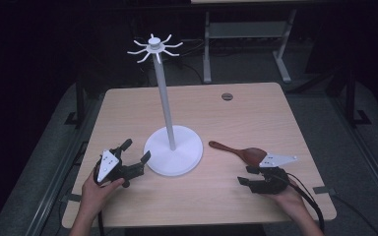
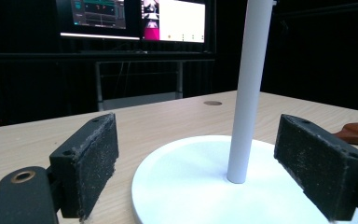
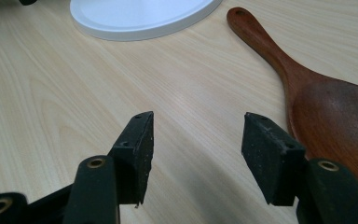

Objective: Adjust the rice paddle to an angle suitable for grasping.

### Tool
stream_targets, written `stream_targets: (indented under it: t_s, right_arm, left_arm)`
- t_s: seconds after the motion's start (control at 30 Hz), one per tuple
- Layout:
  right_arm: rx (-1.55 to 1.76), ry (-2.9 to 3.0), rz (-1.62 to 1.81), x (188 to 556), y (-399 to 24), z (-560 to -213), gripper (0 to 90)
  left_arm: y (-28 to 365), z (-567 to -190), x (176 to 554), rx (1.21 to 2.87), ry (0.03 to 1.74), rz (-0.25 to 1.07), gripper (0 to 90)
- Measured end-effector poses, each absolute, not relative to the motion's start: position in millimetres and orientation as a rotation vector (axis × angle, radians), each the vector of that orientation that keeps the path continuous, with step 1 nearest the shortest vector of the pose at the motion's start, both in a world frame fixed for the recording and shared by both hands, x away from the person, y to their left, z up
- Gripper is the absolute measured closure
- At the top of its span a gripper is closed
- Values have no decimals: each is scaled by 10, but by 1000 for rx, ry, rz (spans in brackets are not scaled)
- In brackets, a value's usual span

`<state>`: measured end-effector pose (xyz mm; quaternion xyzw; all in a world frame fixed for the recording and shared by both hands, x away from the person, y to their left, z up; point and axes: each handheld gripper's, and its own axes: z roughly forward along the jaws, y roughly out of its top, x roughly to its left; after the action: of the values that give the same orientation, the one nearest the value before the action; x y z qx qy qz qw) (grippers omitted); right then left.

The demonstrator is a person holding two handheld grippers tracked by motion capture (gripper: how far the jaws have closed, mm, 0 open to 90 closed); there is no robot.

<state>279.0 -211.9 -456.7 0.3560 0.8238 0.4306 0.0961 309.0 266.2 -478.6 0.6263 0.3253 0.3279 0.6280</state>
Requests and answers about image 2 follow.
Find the white stand with round base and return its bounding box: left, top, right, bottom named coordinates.
left=131, top=0, right=358, bottom=224

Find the black shelf rail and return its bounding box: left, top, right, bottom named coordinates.
left=0, top=50, right=217, bottom=62

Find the grey metal frame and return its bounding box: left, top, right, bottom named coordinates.
left=94, top=59, right=216, bottom=112

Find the bright computer monitor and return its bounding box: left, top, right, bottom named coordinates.
left=140, top=0, right=208, bottom=45

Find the dark computer monitor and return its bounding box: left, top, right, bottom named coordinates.
left=55, top=0, right=142, bottom=42

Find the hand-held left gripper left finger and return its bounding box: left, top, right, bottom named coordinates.
left=48, top=112, right=120, bottom=222

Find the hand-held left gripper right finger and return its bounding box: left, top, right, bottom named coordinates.
left=273, top=113, right=358, bottom=222

